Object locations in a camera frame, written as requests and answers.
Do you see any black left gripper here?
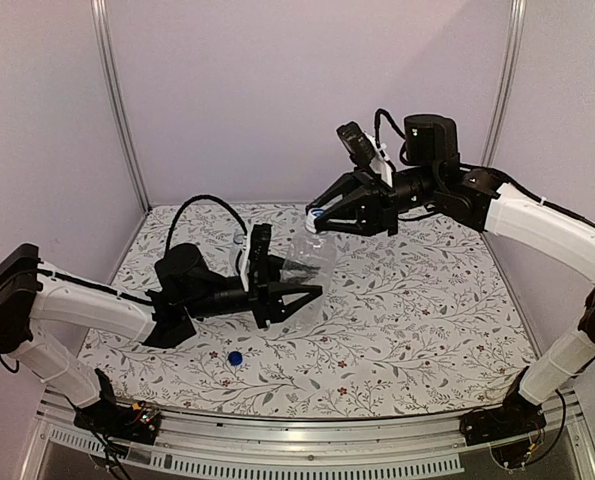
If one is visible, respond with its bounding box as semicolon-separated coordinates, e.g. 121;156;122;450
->
184;257;323;331

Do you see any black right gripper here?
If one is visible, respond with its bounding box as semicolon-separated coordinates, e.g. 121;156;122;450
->
307;164;440;236

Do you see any clear bottle white cap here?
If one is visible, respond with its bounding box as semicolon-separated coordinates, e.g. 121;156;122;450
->
281;208;337;330

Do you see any Pepsi bottle blue label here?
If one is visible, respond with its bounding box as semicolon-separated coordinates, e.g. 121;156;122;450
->
229;231;249;276

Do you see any blue bottle cap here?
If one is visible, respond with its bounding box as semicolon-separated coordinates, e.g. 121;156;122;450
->
227;351;243;366

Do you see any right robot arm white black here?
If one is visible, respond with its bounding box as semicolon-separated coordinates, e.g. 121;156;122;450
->
306;114;595;436

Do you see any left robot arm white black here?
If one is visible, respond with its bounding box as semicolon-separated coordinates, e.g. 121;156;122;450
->
0;243;323;434

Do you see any floral patterned table mat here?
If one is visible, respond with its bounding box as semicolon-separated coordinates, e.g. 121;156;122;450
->
79;217;535;418

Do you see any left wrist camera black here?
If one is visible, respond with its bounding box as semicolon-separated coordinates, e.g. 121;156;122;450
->
236;223;272;293

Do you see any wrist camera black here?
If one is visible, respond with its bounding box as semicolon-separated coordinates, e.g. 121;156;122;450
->
336;121;395;187
236;223;272;293

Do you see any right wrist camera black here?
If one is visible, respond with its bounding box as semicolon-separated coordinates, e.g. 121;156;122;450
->
336;121;395;187

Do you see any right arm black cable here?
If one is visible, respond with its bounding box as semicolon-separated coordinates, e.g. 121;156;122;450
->
374;108;408;151

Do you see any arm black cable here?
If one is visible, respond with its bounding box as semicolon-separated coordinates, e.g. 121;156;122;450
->
374;108;408;151
169;194;251;256

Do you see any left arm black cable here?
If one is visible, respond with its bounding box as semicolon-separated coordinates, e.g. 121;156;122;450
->
169;194;251;256

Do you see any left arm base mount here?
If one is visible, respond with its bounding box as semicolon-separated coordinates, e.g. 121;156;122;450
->
74;368;162;445

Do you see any aluminium front rail frame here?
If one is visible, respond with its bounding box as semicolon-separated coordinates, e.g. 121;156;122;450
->
20;390;595;479

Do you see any right aluminium corner post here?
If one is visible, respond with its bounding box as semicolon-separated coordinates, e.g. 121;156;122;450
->
481;0;527;167

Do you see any aluminium corner post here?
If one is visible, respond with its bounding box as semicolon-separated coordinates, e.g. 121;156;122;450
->
481;0;527;167
90;0;152;215

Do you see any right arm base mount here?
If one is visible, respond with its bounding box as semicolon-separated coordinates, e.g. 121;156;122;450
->
459;405;547;470

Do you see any left aluminium corner post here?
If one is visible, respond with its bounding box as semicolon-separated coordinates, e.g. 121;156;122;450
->
90;0;152;215

